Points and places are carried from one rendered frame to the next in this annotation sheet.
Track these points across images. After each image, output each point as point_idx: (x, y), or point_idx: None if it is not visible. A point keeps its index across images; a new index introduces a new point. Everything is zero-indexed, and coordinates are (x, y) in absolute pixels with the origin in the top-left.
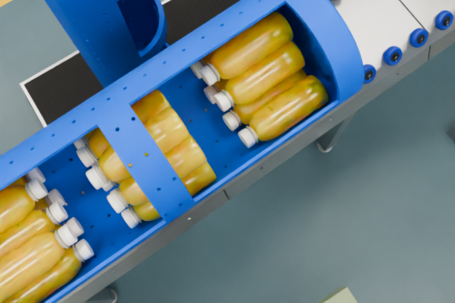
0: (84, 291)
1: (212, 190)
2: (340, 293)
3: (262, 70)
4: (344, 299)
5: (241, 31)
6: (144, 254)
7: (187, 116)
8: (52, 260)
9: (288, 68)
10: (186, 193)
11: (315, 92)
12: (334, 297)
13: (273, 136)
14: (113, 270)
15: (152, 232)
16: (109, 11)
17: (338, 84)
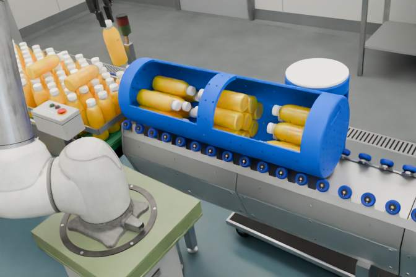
0: (160, 154)
1: (220, 131)
2: (195, 198)
3: (295, 126)
4: (192, 201)
5: (295, 88)
6: (188, 168)
7: (262, 138)
8: (163, 102)
9: None
10: (211, 114)
11: None
12: (191, 197)
13: None
14: (174, 158)
15: (189, 123)
16: None
17: (302, 135)
